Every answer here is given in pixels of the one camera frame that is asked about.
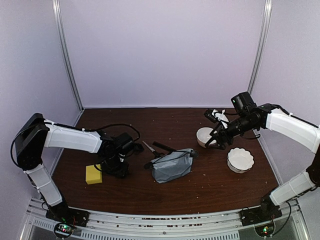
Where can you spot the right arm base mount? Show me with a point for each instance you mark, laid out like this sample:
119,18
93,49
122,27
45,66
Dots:
267,211

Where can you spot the black hair comb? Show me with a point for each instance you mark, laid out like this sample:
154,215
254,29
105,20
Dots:
164,147

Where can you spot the white round bowl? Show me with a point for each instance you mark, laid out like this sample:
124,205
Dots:
203,136

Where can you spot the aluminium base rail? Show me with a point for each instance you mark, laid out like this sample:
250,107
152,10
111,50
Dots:
225,225

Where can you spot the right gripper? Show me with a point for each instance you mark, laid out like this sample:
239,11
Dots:
217,136

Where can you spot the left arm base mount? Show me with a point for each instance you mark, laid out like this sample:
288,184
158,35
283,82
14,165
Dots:
64,214

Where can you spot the aluminium corner post right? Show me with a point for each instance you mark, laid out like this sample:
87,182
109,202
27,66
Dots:
264,30

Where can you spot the aluminium corner post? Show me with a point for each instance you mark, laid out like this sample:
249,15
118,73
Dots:
264,30
65,53

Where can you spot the black clipper guard comb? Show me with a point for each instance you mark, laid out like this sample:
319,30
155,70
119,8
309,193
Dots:
138,148

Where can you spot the silver scissors upper pair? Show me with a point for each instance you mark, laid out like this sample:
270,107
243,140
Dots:
155,153

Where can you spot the aluminium corner post left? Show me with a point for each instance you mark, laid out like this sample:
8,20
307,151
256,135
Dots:
65,53

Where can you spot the white scalloped bowl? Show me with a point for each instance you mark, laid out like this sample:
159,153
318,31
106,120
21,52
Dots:
240,160

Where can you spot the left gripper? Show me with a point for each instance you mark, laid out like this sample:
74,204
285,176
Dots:
121,173

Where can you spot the grey drawstring pouch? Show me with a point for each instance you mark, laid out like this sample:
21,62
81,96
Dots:
173,165

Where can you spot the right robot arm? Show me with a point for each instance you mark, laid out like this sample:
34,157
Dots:
278,121

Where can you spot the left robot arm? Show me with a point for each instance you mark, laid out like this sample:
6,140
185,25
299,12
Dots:
38,133

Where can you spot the yellow sponge block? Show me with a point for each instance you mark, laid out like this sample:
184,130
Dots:
93,174

